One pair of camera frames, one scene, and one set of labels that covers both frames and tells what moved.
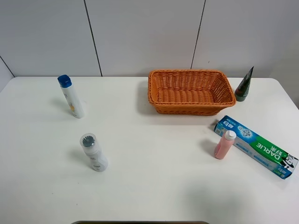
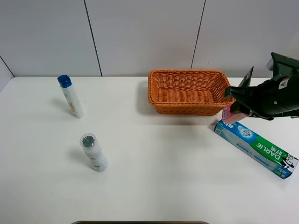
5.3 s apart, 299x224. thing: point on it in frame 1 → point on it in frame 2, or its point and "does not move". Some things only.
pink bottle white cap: x=225 y=144 → x=234 y=117
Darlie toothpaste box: x=258 y=147 does not move
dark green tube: x=241 y=92 does not move
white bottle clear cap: x=98 y=160 does not move
